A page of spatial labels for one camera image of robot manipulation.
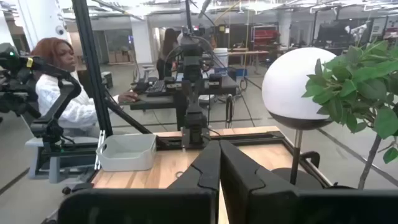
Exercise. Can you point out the seated person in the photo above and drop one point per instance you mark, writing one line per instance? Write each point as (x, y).
(62, 102)

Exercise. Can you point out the standing person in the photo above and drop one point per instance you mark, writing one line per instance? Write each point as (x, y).
(168, 46)

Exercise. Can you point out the black desk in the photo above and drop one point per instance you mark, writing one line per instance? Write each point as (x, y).
(155, 101)

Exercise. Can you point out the black table edge clamp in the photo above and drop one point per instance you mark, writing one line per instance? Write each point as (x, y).
(77, 187)

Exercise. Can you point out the white square column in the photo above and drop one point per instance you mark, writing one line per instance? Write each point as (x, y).
(141, 40)

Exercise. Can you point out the green plant in black pot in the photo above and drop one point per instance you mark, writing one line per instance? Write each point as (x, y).
(360, 84)

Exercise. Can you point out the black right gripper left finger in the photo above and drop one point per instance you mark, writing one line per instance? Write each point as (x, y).
(192, 199)

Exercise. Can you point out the white bucket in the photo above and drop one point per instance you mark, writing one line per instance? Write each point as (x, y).
(221, 57)

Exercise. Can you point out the white dome camera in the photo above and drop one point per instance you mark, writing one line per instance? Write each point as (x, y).
(59, 30)

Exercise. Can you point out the black keyboard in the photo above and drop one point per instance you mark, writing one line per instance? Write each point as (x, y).
(156, 87)

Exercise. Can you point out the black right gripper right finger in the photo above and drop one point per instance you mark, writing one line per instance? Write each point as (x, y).
(264, 202)

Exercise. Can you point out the silver aluminium bracket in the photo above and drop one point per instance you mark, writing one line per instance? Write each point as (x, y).
(100, 149)

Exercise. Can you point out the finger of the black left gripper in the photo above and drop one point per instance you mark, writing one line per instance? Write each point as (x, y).
(197, 91)
(187, 91)

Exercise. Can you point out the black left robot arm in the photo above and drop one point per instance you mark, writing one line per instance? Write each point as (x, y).
(195, 130)

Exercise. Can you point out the white globe lamp black base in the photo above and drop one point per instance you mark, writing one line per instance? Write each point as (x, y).
(292, 84)

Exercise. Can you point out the blue box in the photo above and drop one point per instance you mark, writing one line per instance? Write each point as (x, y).
(239, 72)

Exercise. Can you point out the grey plastic bin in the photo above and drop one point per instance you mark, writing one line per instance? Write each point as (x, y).
(124, 155)

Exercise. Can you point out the red tool cabinet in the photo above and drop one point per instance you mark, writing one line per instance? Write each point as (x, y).
(264, 35)

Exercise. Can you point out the wooden workbench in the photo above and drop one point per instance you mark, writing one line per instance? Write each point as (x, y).
(248, 53)

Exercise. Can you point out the grey stand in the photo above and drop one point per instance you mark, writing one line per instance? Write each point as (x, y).
(37, 146)

